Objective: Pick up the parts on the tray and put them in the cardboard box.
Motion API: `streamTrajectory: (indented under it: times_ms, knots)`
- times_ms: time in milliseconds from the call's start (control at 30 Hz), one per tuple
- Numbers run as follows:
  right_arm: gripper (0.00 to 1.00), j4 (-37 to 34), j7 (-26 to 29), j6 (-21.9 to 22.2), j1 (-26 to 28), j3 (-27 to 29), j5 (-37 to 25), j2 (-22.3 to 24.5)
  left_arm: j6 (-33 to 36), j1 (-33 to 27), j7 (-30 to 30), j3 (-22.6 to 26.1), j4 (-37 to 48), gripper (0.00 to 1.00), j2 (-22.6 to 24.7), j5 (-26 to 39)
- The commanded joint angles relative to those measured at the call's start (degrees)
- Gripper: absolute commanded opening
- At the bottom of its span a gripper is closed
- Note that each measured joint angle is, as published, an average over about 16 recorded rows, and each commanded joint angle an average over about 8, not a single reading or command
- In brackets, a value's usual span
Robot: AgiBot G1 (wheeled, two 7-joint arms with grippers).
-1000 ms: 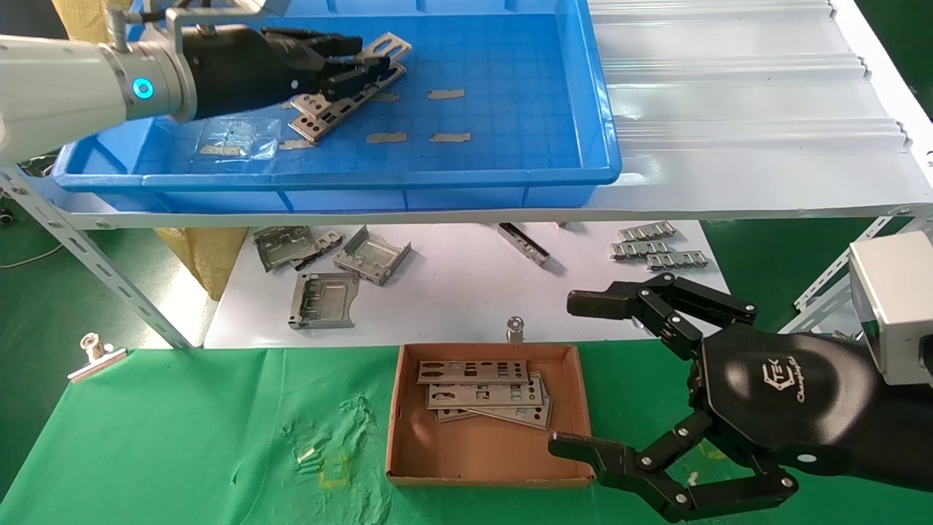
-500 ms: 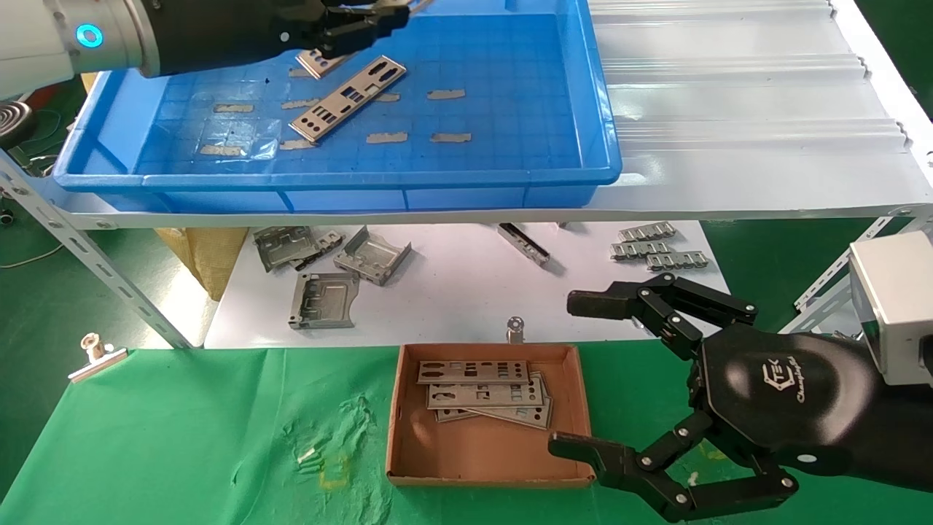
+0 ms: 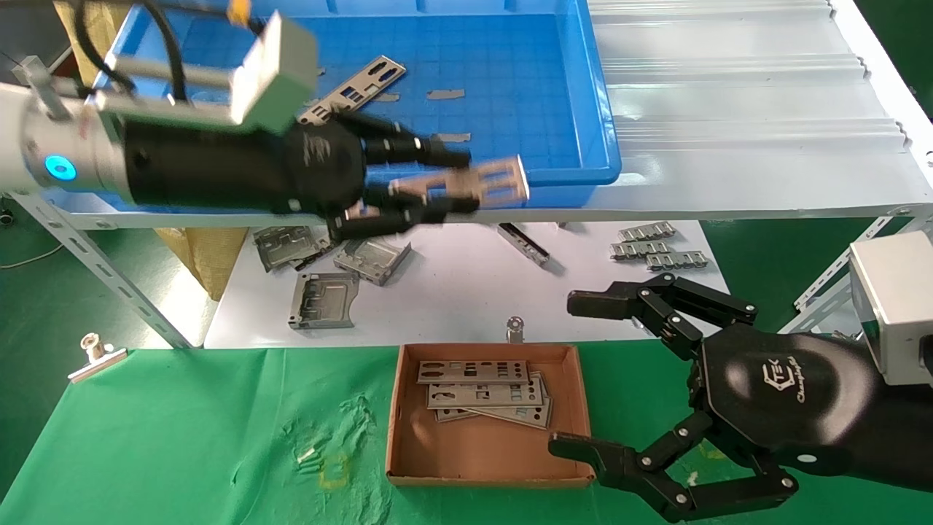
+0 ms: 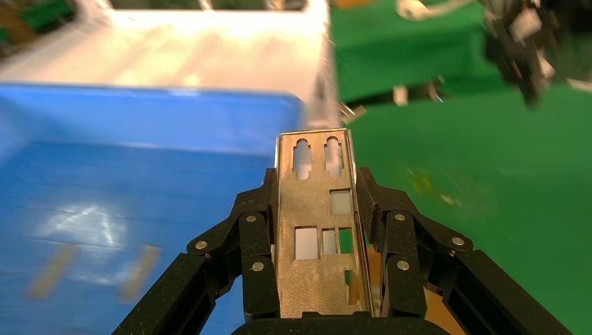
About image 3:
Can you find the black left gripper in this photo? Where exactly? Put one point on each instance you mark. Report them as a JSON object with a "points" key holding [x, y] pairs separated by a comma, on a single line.
{"points": [[240, 168]]}

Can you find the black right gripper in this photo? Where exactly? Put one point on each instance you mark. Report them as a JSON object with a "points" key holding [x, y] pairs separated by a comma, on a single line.
{"points": [[787, 394]]}

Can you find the silver I/O shield plate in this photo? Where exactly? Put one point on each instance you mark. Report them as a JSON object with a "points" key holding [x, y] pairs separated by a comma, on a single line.
{"points": [[485, 395], [521, 417], [364, 84], [503, 182], [474, 372]]}

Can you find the shallow cardboard box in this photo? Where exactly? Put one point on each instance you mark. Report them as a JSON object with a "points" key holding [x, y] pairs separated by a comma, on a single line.
{"points": [[481, 452]]}

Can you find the blue plastic tray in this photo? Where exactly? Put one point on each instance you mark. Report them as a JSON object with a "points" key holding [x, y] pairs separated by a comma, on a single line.
{"points": [[525, 73]]}

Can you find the grey tape piece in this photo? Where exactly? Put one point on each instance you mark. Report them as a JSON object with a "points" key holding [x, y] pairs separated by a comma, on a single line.
{"points": [[390, 97], [452, 137], [445, 94]]}

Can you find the small silver binder clip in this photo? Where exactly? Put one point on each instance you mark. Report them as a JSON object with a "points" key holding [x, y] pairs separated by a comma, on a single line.
{"points": [[515, 329]]}

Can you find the small stamped metal part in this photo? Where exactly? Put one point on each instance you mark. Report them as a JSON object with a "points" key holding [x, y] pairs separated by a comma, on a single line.
{"points": [[317, 251]]}

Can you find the white base board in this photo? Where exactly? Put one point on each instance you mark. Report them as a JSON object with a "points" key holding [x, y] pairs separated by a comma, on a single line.
{"points": [[452, 292]]}

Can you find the silver toothed metal strip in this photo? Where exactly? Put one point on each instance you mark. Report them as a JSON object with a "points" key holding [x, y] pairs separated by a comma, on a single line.
{"points": [[646, 232], [640, 250], [678, 260]]}

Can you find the yellow woven sack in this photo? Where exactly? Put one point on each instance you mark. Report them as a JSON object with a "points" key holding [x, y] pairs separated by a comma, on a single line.
{"points": [[208, 255]]}

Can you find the white perforated shelf leg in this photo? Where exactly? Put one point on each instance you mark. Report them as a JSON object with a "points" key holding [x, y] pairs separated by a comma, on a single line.
{"points": [[831, 281], [73, 240]]}

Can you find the wrinkled green table cloth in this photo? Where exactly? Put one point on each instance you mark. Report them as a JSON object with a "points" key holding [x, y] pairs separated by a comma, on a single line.
{"points": [[219, 408]]}

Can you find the small white scraps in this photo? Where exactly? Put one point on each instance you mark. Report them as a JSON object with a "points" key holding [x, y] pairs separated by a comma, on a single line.
{"points": [[306, 456]]}

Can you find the white shelf board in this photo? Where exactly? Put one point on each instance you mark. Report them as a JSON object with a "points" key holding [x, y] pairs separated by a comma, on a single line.
{"points": [[729, 109]]}

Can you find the large silver binder clip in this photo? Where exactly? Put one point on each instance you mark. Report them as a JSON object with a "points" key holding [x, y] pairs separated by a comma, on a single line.
{"points": [[98, 361]]}

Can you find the folded metal box bracket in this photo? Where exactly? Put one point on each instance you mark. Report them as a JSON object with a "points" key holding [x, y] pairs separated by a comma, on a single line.
{"points": [[372, 259]]}

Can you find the flat stamped metal bracket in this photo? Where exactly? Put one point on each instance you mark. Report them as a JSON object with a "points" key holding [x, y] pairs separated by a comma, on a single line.
{"points": [[324, 299], [280, 248]]}

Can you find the dark narrow metal rail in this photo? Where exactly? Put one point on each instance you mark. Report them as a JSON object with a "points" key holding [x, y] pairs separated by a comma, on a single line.
{"points": [[525, 244]]}

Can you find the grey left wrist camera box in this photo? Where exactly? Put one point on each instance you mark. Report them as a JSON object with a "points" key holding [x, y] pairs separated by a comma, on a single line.
{"points": [[280, 73]]}

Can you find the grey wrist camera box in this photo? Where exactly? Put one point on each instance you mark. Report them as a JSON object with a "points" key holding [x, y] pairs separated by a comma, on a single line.
{"points": [[896, 306], [280, 73]]}

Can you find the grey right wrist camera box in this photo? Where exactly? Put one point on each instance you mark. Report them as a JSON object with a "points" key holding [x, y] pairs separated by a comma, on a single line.
{"points": [[896, 306]]}

